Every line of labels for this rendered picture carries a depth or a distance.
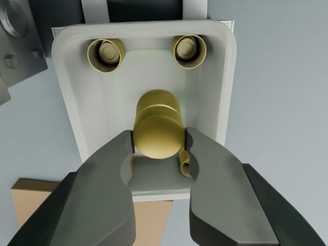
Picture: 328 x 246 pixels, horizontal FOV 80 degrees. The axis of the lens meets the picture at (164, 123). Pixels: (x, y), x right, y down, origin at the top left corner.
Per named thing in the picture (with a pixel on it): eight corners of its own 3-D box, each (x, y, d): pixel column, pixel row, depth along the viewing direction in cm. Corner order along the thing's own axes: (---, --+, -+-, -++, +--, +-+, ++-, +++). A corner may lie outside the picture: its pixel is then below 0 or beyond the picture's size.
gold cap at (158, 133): (179, 127, 17) (186, 159, 13) (138, 129, 17) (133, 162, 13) (179, 88, 15) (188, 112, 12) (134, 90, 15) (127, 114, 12)
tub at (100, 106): (215, 17, 25) (242, 17, 17) (204, 158, 35) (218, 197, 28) (76, 23, 24) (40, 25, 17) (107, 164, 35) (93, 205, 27)
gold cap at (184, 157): (200, 178, 30) (195, 160, 34) (208, 160, 28) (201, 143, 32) (177, 175, 29) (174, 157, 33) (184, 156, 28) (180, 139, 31)
